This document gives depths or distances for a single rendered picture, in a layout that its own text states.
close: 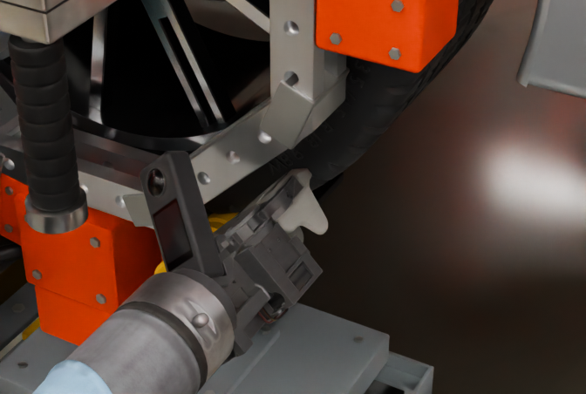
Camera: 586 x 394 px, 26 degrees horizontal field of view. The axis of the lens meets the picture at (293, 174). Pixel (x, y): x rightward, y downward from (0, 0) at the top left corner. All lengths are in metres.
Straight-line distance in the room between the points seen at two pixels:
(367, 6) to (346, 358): 0.71
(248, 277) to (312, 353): 0.54
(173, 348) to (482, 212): 1.34
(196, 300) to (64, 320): 0.38
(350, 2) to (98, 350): 0.32
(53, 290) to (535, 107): 1.43
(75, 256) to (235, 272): 0.26
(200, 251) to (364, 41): 0.22
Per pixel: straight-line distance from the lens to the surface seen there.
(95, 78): 1.30
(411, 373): 1.68
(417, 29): 0.95
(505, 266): 2.12
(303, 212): 1.12
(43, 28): 0.83
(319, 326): 1.63
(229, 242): 1.05
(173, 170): 1.06
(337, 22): 0.97
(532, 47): 1.08
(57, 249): 1.28
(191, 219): 1.04
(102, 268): 1.26
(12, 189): 1.29
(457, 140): 2.42
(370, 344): 1.60
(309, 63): 1.00
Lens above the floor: 1.29
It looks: 34 degrees down
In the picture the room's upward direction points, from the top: straight up
